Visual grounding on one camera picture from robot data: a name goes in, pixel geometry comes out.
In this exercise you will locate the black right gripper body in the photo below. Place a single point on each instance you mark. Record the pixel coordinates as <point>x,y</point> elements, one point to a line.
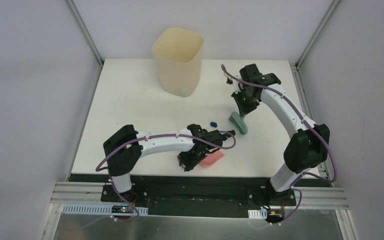
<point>246,102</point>

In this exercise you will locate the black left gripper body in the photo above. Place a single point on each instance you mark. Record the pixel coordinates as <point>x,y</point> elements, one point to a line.
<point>190,160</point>

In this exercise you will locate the pink plastic dustpan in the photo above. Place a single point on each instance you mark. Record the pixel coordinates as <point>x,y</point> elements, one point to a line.
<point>211,159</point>

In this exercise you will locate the green hand brush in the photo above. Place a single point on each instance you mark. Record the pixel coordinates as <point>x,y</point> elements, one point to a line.
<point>237,121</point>

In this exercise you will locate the small blue scrap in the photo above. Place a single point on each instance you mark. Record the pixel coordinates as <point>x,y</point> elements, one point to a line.
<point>213,124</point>

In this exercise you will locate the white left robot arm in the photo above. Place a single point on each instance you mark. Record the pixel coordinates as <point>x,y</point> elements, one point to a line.
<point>125,147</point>

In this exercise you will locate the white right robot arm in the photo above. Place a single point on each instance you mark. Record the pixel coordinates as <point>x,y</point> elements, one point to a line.
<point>308,141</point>

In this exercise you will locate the beige plastic waste bin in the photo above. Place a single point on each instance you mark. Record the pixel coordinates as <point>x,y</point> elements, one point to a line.
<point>178,55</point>

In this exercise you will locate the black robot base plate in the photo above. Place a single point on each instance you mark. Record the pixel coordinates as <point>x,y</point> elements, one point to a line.
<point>219,197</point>

